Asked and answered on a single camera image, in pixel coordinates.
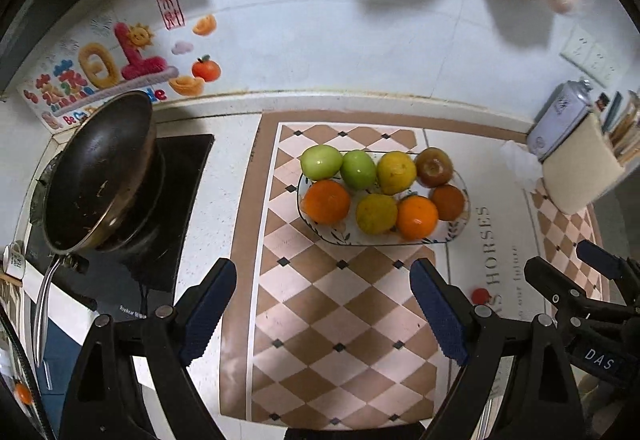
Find cream utensil holder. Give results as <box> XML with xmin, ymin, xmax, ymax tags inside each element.
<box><xmin>542</xmin><ymin>113</ymin><xmax>633</xmax><ymax>216</ymax></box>

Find black gas stove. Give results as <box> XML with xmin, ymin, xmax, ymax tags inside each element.
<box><xmin>25</xmin><ymin>134</ymin><xmax>215</xmax><ymax>321</ymax></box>

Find orange slice wall sticker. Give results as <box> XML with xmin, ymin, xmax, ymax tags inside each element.
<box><xmin>192</xmin><ymin>14</ymin><xmax>218</xmax><ymax>36</ymax></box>

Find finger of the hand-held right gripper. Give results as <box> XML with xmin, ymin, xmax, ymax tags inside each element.
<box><xmin>576</xmin><ymin>240</ymin><xmax>640</xmax><ymax>281</ymax></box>
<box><xmin>524</xmin><ymin>256</ymin><xmax>589</xmax><ymax>316</ymax></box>

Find green apple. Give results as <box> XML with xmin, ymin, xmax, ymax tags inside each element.
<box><xmin>341</xmin><ymin>149</ymin><xmax>377</xmax><ymax>191</ymax></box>
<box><xmin>301</xmin><ymin>145</ymin><xmax>343</xmax><ymax>181</ymax></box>

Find white wall power outlets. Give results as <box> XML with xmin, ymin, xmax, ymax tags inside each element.
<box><xmin>559</xmin><ymin>23</ymin><xmax>622</xmax><ymax>85</ymax></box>

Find cluttered side shelf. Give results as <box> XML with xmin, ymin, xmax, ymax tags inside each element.
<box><xmin>0</xmin><ymin>270</ymin><xmax>43</xmax><ymax>426</ymax></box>

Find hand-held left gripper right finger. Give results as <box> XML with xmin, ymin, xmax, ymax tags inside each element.
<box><xmin>409</xmin><ymin>257</ymin><xmax>593</xmax><ymax>440</ymax></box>

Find crumpled white tissue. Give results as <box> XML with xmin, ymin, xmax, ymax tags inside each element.
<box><xmin>500</xmin><ymin>140</ymin><xmax>546</xmax><ymax>182</ymax></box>

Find black wok with metal handle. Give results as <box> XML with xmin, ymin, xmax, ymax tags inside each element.
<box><xmin>32</xmin><ymin>90</ymin><xmax>157</xmax><ymax>367</ymax></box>

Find blue cabinet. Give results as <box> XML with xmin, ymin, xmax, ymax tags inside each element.
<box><xmin>36</xmin><ymin>355</ymin><xmax>58</xmax><ymax>393</ymax></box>

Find yellow lemon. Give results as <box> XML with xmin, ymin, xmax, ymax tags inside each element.
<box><xmin>355</xmin><ymin>193</ymin><xmax>399</xmax><ymax>235</ymax></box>
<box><xmin>376</xmin><ymin>151</ymin><xmax>417</xmax><ymax>195</ymax></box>

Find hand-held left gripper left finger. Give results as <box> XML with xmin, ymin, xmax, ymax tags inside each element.
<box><xmin>60</xmin><ymin>257</ymin><xmax>238</xmax><ymax>440</ymax></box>

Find dark brown round fruit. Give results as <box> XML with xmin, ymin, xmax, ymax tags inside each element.
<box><xmin>415</xmin><ymin>147</ymin><xmax>455</xmax><ymax>188</ymax></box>

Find tangerine wall sticker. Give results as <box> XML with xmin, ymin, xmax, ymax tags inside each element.
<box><xmin>191</xmin><ymin>55</ymin><xmax>222</xmax><ymax>82</ymax></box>

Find red stamp wall sticker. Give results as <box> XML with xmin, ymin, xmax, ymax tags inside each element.
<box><xmin>156</xmin><ymin>0</ymin><xmax>185</xmax><ymax>28</ymax></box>

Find reddish brown round fruit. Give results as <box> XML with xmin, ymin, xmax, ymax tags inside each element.
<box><xmin>431</xmin><ymin>184</ymin><xmax>466</xmax><ymax>221</ymax></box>

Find white cup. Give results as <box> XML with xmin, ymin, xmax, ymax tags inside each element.
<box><xmin>2</xmin><ymin>243</ymin><xmax>27</xmax><ymax>278</ymax></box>

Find bundle of chopsticks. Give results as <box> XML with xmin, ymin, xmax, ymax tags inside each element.
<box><xmin>602</xmin><ymin>90</ymin><xmax>640</xmax><ymax>166</ymax></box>

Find grey gas canister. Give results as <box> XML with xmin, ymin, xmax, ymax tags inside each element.
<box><xmin>527</xmin><ymin>79</ymin><xmax>596</xmax><ymax>161</ymax></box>

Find colourful lettered wall sticker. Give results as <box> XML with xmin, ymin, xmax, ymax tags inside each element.
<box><xmin>22</xmin><ymin>18</ymin><xmax>181</xmax><ymax>130</ymax></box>

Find checkered table mat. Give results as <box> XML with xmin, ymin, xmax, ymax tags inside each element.
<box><xmin>219</xmin><ymin>110</ymin><xmax>607</xmax><ymax>423</ymax></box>

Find gold ingot wall sticker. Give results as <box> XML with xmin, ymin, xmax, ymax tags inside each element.
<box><xmin>169</xmin><ymin>75</ymin><xmax>207</xmax><ymax>97</ymax></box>

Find floral oval plate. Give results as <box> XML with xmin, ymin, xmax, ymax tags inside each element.
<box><xmin>297</xmin><ymin>150</ymin><xmax>471</xmax><ymax>247</ymax></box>

